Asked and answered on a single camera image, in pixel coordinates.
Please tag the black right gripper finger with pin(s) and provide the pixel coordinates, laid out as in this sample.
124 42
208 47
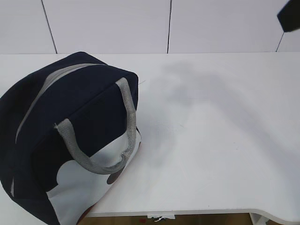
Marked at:
289 16

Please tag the navy blue lunch bag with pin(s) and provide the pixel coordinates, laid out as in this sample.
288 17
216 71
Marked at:
67 132

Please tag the white table leg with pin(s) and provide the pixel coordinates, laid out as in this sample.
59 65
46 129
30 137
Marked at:
258 219

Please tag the white table bracket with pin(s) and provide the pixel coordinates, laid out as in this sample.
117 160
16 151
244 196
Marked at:
161 217

